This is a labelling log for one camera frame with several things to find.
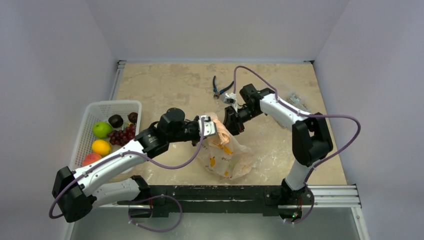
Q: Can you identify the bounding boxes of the translucent orange plastic bag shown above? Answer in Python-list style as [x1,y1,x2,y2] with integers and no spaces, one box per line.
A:
[196,112,253,180]

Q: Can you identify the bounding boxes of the yellow fake lemon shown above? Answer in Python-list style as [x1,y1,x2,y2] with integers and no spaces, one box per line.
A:
[91,139,112,156]

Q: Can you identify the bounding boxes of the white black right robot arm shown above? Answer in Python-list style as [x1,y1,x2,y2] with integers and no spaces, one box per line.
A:
[223,84,334,204]

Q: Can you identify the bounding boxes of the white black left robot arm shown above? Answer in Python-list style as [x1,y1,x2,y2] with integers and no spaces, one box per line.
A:
[48,108,217,223]

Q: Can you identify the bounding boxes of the dark red fake plum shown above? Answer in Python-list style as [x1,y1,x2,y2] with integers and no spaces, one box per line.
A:
[127,112,138,124]

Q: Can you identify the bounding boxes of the dark red fake grape bunch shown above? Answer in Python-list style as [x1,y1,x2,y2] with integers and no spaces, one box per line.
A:
[107,124,136,147]

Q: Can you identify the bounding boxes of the dark brown fake fruit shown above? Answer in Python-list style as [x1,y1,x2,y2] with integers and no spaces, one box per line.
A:
[108,114,124,129]

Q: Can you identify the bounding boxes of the green fake apple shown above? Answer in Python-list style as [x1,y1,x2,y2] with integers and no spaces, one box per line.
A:
[92,121,113,139]

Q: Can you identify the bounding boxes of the red yellow fake peach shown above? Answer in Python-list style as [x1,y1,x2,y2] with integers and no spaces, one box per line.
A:
[82,153,102,167]

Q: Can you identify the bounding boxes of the clear plastic screw box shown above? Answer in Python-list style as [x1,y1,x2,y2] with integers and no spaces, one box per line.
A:
[268,77,312,112]

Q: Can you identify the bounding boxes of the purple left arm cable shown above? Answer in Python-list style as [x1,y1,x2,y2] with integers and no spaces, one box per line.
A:
[48,115,207,233]

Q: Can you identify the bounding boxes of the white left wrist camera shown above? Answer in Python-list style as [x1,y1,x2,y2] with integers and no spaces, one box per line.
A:
[198,115,218,138]

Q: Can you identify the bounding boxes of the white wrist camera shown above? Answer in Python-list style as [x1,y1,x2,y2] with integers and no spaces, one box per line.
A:
[198,115,218,138]
[222,92,238,113]

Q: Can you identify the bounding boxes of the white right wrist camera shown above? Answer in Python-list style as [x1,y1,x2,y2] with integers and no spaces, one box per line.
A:
[222,92,238,113]

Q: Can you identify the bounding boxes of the blue handled pliers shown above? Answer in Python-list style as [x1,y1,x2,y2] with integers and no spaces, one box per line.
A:
[212,75,235,100]

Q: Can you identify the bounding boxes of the black metal base rail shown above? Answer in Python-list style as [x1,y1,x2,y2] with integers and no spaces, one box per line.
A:
[118,185,314,219]

